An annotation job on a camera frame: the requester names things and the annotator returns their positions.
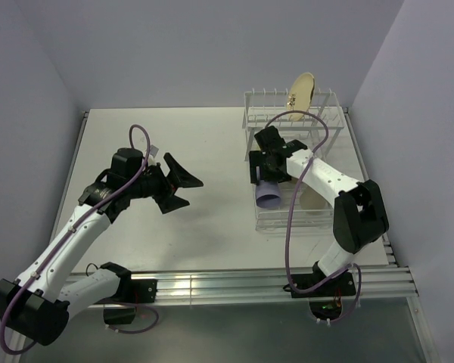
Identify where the beige plastic cup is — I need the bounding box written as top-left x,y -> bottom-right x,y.
299,186 -> 326,210

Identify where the white wire dish rack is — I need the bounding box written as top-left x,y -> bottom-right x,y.
242,89 -> 345,231

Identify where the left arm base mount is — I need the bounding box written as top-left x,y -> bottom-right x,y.
101,278 -> 157,304

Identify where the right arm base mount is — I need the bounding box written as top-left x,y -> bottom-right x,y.
283,271 -> 356,298

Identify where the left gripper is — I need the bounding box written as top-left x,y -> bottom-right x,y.
127,154 -> 202,213

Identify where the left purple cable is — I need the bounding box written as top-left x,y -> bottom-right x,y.
0,124 -> 153,355

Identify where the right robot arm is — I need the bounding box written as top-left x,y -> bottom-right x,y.
248,126 -> 389,295

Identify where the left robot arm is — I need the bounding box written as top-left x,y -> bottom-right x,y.
0,148 -> 204,346

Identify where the lower purple cable loop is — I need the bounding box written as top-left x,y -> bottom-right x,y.
103,302 -> 160,334

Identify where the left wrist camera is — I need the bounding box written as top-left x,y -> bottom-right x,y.
148,145 -> 159,166

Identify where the purple plastic cup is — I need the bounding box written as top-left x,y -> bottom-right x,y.
255,181 -> 281,209

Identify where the aluminium front rail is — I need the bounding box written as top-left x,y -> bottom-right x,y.
64,266 -> 419,306

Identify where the cream floral plate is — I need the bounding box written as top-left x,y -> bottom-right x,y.
286,72 -> 316,111

